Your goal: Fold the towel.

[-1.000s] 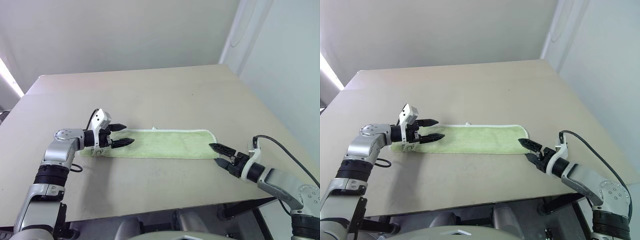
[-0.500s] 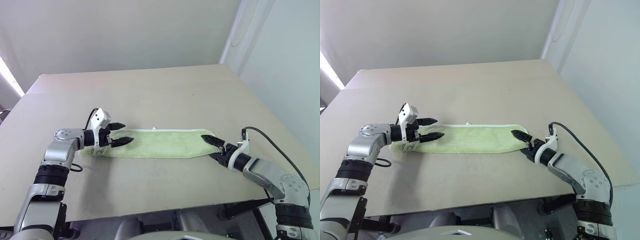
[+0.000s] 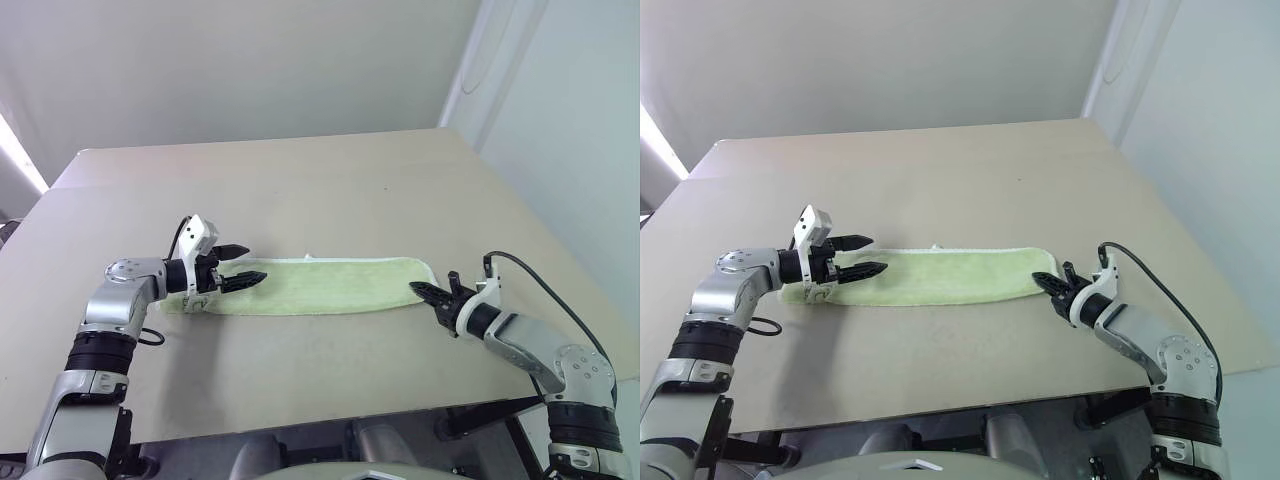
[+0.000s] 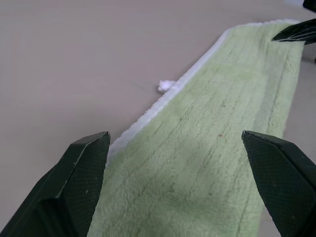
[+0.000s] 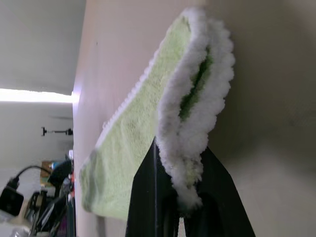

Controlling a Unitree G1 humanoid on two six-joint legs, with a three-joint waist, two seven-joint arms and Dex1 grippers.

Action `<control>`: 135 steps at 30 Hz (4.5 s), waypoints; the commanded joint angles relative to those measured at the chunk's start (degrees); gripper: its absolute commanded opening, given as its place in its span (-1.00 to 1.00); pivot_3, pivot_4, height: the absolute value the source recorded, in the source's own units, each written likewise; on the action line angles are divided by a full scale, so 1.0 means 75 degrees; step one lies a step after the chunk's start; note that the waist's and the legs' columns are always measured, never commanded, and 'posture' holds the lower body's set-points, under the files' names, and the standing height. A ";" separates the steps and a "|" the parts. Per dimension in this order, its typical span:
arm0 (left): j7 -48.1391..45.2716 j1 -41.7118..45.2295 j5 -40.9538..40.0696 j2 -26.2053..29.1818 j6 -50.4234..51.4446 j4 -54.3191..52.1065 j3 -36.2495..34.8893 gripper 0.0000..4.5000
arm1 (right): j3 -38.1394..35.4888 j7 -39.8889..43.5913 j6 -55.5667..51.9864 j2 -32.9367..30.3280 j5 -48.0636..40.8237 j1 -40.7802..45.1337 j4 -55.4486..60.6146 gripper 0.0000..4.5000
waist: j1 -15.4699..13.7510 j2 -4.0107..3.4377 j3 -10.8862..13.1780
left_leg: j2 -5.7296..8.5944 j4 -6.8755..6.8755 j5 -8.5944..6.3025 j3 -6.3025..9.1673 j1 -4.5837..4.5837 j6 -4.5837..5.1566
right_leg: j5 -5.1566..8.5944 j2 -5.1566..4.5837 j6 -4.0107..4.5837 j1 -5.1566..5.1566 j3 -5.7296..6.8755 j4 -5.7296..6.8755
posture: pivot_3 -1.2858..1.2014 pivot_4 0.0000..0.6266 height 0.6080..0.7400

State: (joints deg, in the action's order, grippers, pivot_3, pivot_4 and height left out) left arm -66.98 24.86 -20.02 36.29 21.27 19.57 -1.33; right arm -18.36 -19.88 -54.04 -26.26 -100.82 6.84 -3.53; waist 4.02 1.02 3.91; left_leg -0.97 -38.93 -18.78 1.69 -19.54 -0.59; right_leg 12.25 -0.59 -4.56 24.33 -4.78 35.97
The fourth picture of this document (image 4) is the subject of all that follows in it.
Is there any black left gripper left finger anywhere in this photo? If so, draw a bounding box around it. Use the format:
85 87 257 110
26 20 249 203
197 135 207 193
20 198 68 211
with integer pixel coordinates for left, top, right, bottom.
0 131 111 237

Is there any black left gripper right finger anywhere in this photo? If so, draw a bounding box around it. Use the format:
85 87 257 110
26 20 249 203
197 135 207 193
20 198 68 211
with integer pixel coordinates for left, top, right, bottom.
241 130 316 237

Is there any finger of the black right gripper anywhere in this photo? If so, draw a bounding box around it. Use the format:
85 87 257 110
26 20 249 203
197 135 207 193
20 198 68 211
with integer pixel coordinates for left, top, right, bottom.
271 18 316 45

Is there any light green fluffy towel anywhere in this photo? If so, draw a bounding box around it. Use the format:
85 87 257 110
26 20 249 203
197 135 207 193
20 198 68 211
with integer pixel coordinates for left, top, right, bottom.
88 18 306 237

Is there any white fluff tuft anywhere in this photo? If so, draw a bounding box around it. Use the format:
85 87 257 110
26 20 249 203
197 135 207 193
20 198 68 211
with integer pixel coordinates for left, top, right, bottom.
158 79 173 92

